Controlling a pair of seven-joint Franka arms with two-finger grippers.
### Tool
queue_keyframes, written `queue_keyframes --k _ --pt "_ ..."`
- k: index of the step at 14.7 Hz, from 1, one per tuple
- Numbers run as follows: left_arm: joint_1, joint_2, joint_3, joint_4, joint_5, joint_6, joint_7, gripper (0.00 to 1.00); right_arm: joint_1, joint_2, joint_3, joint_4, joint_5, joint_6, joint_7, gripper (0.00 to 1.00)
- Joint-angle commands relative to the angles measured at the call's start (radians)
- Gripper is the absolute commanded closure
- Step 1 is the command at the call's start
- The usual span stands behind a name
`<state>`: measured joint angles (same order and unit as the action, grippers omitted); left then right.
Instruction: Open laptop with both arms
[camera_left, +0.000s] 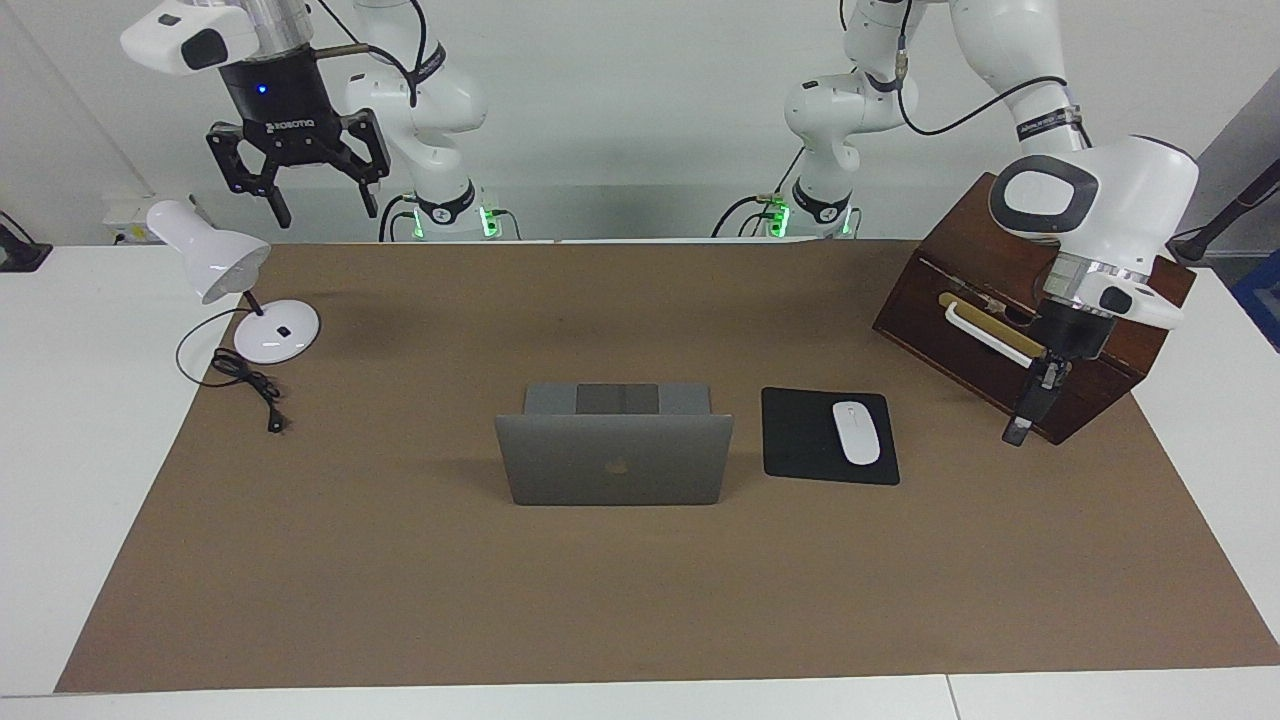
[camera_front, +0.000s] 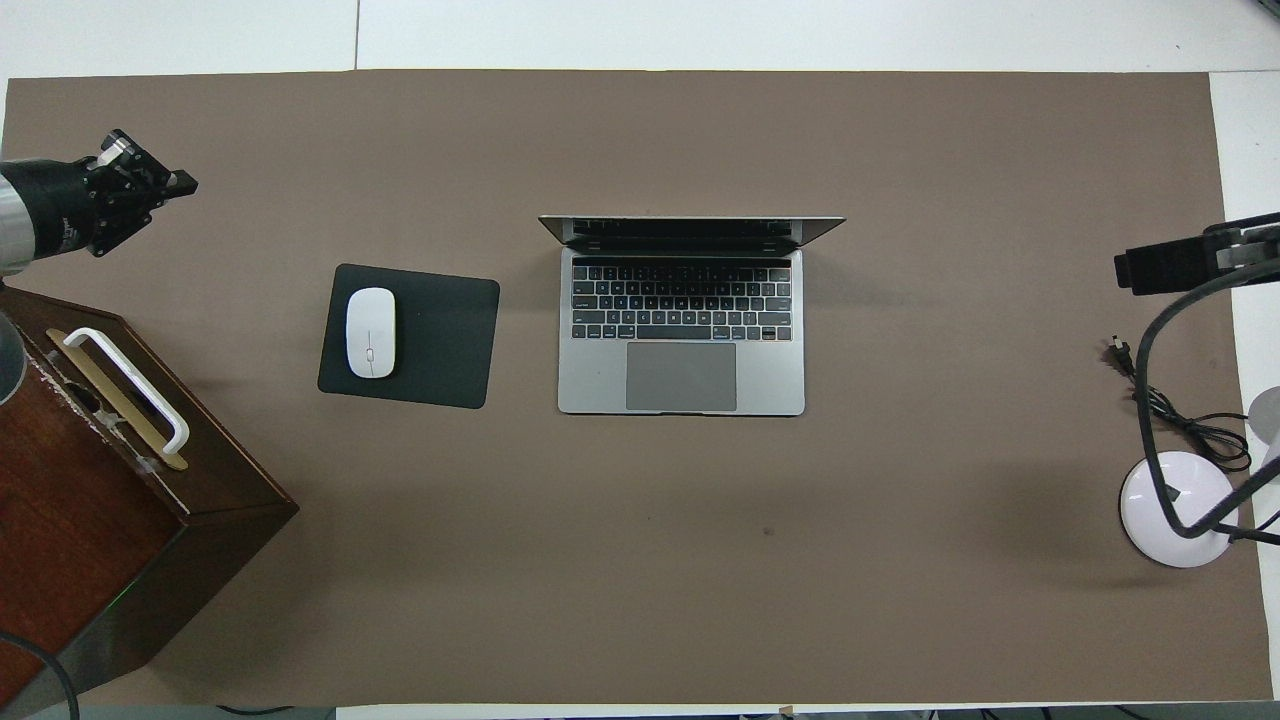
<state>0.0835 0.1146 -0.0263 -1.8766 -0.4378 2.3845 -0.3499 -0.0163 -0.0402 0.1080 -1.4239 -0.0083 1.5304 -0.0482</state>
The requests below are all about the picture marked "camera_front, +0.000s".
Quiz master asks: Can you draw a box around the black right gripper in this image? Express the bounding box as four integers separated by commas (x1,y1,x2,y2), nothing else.
1114,212,1280,296

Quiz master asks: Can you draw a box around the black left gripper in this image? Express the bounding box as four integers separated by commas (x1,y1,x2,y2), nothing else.
0,127,200,263

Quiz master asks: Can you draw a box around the silver laptop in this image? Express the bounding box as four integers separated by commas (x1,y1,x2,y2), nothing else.
538,214,847,417

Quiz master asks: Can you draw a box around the white desk lamp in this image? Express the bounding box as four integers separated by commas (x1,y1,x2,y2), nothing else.
1118,385,1280,569

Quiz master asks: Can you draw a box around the white computer mouse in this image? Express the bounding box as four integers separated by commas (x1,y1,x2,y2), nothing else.
345,287,398,380

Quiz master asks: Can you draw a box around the dark brown wooden box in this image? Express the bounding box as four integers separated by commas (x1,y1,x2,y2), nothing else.
0,285,301,717

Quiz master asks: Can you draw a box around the black mouse pad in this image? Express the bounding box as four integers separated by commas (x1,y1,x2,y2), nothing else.
317,263,501,410

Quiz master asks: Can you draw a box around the brown table mat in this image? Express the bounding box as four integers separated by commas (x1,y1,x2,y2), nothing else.
0,68,1276,706

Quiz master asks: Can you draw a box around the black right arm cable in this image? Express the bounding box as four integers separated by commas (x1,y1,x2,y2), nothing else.
1135,258,1280,541

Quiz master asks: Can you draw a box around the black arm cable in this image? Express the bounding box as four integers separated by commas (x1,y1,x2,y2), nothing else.
0,628,83,720
1135,258,1280,541

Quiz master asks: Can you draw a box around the black lamp power cable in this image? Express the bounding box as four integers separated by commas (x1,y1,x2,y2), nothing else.
1105,335,1253,473

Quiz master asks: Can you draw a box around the white box handle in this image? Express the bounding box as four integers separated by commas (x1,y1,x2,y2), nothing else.
62,327,191,458

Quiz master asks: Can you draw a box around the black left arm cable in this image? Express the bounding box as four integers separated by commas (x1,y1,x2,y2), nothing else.
0,628,83,720

